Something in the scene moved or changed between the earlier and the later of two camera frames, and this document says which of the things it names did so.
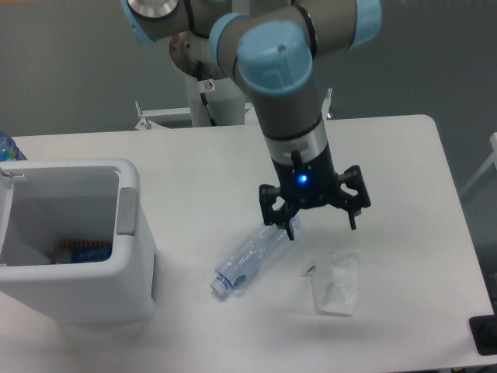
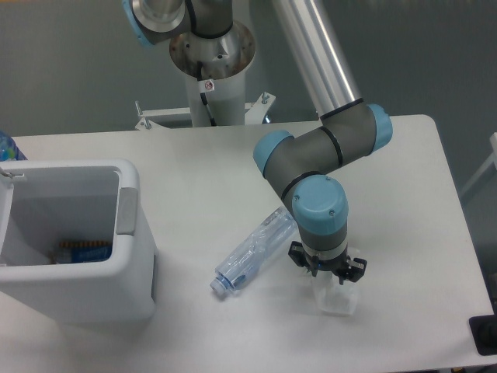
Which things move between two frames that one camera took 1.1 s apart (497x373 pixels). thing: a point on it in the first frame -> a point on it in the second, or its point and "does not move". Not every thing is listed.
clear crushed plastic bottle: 249,254 does not move
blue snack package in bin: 81,252 does not move
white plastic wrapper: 335,284 does not move
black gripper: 312,183 -> 356,267
